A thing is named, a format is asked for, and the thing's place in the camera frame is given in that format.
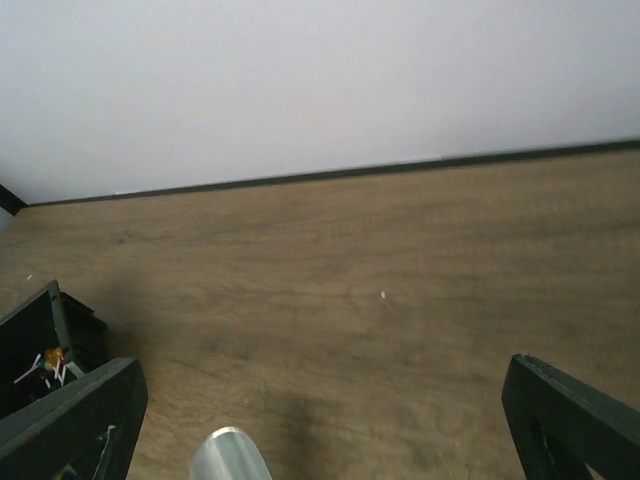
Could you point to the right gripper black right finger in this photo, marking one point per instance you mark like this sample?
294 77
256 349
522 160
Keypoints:
563 428

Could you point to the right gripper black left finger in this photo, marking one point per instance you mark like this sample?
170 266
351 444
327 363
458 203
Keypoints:
87 429

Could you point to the black bin candies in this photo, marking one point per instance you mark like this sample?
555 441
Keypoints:
47 342

